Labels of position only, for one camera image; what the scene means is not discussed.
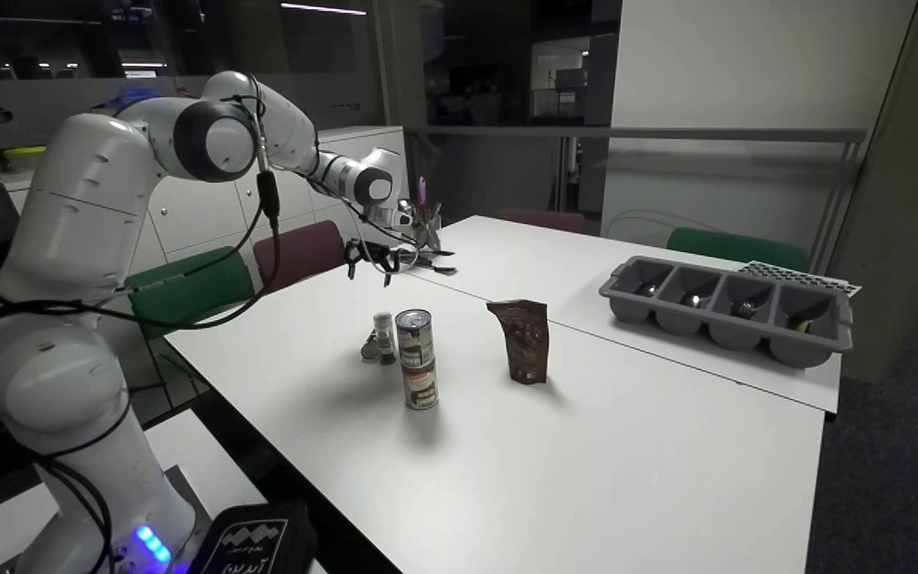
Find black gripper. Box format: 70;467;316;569
346;222;422;290

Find black control box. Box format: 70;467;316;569
184;504;318;574

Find tall printed cylindrical can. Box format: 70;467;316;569
393;307;444;415

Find grey mesh drainer plate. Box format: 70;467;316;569
741;257;864;303

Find grey plastic cutlery tray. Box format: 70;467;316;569
597;251;859;370

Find yellow-green round object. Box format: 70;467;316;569
0;143;54;175

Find dark red chair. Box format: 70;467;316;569
493;203;601;235

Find black metal tongs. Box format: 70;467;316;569
416;245;458;277

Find metal utensil holder cup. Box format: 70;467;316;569
411;207;452;260

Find white low cabinet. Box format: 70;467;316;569
125;125;411;272

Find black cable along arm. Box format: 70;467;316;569
0;97;284;343

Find green chair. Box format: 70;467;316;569
665;222;818;273
123;245;258;339

